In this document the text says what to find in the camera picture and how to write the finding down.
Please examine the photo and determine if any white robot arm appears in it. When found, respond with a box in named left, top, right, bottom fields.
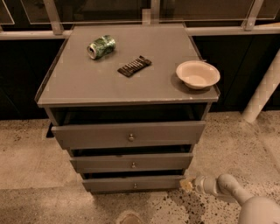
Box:
left=179, top=174, right=280, bottom=224

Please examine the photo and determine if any black snack bar wrapper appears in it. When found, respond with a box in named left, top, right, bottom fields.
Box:
left=117, top=56, right=152, bottom=78

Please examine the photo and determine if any white paper bowl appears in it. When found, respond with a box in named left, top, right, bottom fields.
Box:
left=176, top=60, right=221, bottom=89

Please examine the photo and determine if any grey drawer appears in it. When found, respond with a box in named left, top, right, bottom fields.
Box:
left=52, top=121, right=206, bottom=150
left=83, top=175, right=185, bottom=193
left=70, top=153, right=193, bottom=173

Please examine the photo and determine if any metal railing frame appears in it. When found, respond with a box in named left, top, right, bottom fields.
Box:
left=0, top=0, right=280, bottom=40

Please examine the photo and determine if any grey top drawer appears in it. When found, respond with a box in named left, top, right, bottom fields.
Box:
left=52, top=121, right=206, bottom=150

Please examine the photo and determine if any grey bottom drawer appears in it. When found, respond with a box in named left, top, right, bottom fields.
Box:
left=83, top=175, right=185, bottom=193

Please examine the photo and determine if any white diagonal pole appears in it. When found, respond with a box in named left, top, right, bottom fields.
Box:
left=241, top=49, right=280, bottom=123

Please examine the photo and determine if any green crushed soda can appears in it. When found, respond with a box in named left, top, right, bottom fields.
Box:
left=87, top=35, right=116, bottom=60

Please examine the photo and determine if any grey middle drawer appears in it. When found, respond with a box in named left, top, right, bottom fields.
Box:
left=70, top=153, right=193, bottom=173

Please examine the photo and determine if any grey drawer cabinet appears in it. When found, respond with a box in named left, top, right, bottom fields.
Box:
left=36, top=25, right=219, bottom=181

